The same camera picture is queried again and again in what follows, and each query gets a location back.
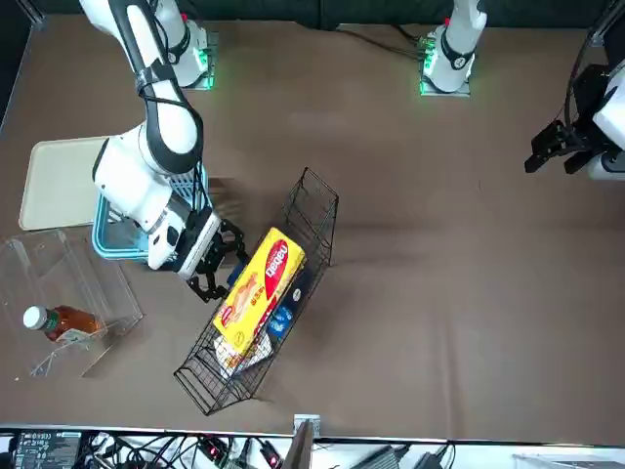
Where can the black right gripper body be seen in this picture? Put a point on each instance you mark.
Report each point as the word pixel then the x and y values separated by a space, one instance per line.
pixel 195 234

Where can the blue Oreo cookie box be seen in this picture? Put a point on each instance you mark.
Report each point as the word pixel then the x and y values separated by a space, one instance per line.
pixel 238 274

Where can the power strip with red switch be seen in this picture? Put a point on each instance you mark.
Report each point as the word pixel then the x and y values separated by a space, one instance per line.
pixel 215 449
pixel 271 453

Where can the white cracker box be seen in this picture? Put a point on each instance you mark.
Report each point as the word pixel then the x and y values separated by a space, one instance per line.
pixel 244 359

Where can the black power brick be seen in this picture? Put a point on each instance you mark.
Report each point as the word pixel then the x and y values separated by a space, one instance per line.
pixel 429 461
pixel 383 458

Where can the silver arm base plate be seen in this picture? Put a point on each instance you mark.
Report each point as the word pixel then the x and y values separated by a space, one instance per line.
pixel 212 58
pixel 444 93

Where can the light blue plastic basket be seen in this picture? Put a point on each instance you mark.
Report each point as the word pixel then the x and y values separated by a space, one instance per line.
pixel 105 244

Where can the amber tea bottle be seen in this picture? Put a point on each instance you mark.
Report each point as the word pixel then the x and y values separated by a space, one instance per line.
pixel 73 322

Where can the cream plastic tray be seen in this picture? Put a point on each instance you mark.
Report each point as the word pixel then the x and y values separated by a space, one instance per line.
pixel 58 185

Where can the dark blue cookie box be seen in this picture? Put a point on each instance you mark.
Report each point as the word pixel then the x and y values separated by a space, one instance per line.
pixel 295 288

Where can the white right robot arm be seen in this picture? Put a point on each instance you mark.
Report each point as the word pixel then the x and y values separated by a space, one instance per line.
pixel 127 185

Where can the grey aluminium post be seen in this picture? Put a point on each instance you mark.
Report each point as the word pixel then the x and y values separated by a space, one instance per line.
pixel 299 449

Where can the yellow cracker box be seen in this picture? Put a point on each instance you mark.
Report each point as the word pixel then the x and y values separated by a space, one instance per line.
pixel 263 288

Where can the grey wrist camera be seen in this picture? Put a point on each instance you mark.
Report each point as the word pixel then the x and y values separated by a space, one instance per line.
pixel 202 246

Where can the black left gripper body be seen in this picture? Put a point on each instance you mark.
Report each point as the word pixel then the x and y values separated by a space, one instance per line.
pixel 588 93

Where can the clear acrylic stepped shelf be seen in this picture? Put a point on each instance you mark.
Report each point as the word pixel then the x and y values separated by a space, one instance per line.
pixel 63 264

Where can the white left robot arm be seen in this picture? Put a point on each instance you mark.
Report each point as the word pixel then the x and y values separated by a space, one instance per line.
pixel 459 44

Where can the aluminium frame profile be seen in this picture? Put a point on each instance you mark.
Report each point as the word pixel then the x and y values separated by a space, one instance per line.
pixel 601 24
pixel 31 11

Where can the black labelled power adapter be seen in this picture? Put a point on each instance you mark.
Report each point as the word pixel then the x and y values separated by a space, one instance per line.
pixel 44 449

